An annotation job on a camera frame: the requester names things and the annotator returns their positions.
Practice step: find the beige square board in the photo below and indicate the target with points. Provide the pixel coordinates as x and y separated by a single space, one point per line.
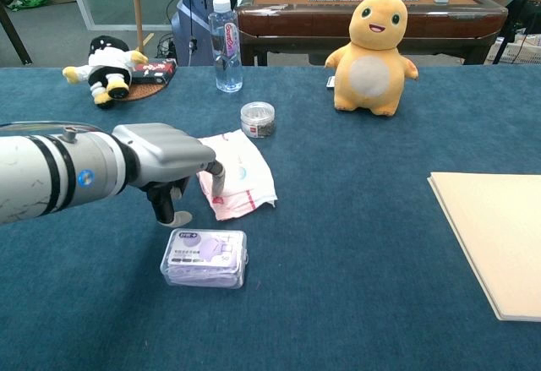
503 236

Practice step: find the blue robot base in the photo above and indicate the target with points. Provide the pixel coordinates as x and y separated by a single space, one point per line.
188 28

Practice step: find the white plastic crate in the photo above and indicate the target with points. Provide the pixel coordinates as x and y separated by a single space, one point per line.
522 52

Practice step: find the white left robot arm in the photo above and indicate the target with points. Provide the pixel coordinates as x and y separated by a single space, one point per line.
42 172

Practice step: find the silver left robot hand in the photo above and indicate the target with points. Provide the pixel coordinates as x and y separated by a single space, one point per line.
165 151

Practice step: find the black tripod stand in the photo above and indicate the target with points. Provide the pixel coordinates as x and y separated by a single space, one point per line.
513 16

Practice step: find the small white rectangular packet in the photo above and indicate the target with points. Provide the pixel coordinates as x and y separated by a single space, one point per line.
205 259

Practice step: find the clear plastic water bottle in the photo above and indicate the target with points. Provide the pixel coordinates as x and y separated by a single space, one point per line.
226 50

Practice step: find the black slanted pole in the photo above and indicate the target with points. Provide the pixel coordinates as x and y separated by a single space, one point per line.
14 37

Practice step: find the black white plush doll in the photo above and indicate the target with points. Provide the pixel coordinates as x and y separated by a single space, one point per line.
105 69

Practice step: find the small white round container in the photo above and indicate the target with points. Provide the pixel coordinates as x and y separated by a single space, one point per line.
258 121

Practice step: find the wooden pole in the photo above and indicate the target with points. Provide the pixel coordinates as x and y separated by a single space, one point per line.
137 7

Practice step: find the red black card box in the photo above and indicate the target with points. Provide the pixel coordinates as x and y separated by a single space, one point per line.
158 71

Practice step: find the brown mahjong table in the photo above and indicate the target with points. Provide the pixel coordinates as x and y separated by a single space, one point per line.
296 24

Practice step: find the small white tag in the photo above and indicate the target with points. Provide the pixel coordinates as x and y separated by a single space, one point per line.
331 82

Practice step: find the yellow dinosaur plush toy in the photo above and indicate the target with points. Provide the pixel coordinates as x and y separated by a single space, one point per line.
367 75

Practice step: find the brown round woven coaster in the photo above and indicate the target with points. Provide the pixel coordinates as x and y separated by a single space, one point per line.
145 91

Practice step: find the white red tissue pack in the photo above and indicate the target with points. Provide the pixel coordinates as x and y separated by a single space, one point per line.
249 176

